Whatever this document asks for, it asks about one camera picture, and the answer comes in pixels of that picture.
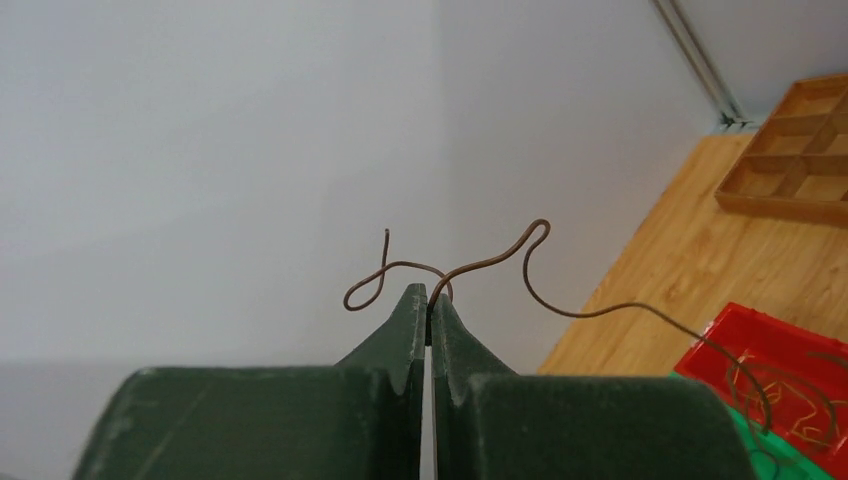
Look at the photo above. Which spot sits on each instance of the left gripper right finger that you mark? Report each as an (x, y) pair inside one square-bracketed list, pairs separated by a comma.
[(493, 423)]

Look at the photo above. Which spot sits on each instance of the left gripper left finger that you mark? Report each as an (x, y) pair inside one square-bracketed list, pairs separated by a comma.
[(359, 418)]

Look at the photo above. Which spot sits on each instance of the green plastic bin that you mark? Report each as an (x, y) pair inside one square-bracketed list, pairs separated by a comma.
[(798, 430)]

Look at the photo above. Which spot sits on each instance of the red plastic bin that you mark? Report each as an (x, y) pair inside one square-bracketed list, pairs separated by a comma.
[(747, 335)]

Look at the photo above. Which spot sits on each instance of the wooden compartment tray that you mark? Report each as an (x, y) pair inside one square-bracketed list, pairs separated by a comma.
[(795, 167)]

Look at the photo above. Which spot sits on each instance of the right aluminium corner post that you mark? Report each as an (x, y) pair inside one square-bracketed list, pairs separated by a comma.
[(731, 115)]

